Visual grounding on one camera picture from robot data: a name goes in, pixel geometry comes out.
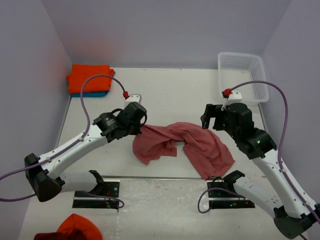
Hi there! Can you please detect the pink t shirt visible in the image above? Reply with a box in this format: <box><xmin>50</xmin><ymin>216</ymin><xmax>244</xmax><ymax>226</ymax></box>
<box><xmin>132</xmin><ymin>122</ymin><xmax>235</xmax><ymax>180</ymax></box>

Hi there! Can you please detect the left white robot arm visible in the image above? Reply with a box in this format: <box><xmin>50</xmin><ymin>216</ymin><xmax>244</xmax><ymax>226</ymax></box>
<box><xmin>24</xmin><ymin>102</ymin><xmax>147</xmax><ymax>202</ymax></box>

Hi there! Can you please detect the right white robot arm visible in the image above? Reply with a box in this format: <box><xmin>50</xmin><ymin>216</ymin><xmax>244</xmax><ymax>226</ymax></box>
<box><xmin>200</xmin><ymin>103</ymin><xmax>320</xmax><ymax>240</ymax></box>

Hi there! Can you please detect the white plastic basket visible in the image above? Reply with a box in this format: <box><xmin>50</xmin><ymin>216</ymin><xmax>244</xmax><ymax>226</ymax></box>
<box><xmin>218</xmin><ymin>52</ymin><xmax>269</xmax><ymax>104</ymax></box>

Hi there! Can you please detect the folded blue t shirt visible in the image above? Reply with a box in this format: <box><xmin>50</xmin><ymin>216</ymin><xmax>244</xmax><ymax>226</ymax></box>
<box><xmin>69</xmin><ymin>71</ymin><xmax>117</xmax><ymax>99</ymax></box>

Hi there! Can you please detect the folded orange t shirt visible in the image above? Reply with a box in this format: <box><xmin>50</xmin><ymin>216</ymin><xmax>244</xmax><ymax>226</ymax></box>
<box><xmin>66</xmin><ymin>64</ymin><xmax>115</xmax><ymax>94</ymax></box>

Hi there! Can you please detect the orange cloth at front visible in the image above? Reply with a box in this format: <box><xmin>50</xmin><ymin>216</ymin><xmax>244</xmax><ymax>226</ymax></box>
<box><xmin>57</xmin><ymin>213</ymin><xmax>103</xmax><ymax>240</ymax></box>

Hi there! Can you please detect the dark red cloth at front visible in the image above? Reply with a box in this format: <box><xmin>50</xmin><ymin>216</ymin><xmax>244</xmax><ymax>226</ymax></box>
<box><xmin>34</xmin><ymin>230</ymin><xmax>87</xmax><ymax>240</ymax></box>

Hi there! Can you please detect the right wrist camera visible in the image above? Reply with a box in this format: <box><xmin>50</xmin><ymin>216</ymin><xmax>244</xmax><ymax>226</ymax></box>
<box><xmin>221</xmin><ymin>88</ymin><xmax>243</xmax><ymax>111</ymax></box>

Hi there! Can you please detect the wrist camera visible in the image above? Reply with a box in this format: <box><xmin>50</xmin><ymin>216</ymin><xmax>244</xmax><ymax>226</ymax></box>
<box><xmin>221</xmin><ymin>88</ymin><xmax>243</xmax><ymax>111</ymax></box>
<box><xmin>124</xmin><ymin>94</ymin><xmax>142</xmax><ymax>107</ymax></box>

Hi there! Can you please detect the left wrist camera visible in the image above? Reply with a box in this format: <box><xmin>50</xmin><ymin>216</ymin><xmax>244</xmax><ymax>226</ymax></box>
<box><xmin>124</xmin><ymin>94</ymin><xmax>142</xmax><ymax>107</ymax></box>

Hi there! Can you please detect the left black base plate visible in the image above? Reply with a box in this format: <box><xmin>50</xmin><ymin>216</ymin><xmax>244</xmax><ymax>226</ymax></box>
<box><xmin>72</xmin><ymin>178</ymin><xmax>123</xmax><ymax>210</ymax></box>

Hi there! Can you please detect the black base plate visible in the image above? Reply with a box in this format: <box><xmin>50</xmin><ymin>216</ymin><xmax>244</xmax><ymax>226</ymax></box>
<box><xmin>72</xmin><ymin>178</ymin><xmax>123</xmax><ymax>210</ymax></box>
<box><xmin>207</xmin><ymin>177</ymin><xmax>256</xmax><ymax>210</ymax></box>

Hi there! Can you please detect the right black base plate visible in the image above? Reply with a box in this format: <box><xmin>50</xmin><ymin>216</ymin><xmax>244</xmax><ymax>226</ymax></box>
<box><xmin>207</xmin><ymin>177</ymin><xmax>256</xmax><ymax>210</ymax></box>

